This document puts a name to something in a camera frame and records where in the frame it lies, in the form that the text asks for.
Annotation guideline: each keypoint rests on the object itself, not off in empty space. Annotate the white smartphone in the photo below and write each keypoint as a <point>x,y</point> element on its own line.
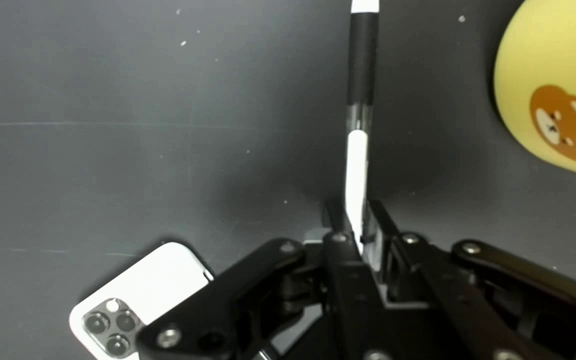
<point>141,287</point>

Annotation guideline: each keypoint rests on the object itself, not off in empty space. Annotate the yellow mug with bear print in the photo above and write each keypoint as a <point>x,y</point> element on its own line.
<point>554,86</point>

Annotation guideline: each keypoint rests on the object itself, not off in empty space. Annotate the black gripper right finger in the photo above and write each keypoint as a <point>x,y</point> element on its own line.
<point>474,300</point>

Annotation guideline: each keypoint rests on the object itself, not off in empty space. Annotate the black and white pen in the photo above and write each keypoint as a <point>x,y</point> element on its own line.
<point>363,60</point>

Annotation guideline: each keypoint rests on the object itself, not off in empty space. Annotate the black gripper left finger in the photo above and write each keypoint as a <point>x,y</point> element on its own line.
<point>255,300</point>

